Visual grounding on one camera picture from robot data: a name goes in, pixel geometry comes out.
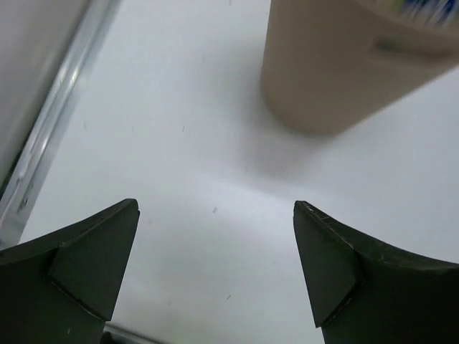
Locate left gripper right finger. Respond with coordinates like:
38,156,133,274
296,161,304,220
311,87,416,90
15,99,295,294
293,201,458,343

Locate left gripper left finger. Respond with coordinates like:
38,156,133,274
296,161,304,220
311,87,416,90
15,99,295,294
1,199,140,343

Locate green blue label bottle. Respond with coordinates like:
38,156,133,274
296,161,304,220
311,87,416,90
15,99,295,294
375,0,458,27

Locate tan cylindrical waste bin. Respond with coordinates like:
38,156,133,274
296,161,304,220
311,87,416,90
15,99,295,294
260,0,458,135

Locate left aluminium frame rail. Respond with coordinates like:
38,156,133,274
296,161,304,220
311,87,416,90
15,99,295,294
1,1,120,249

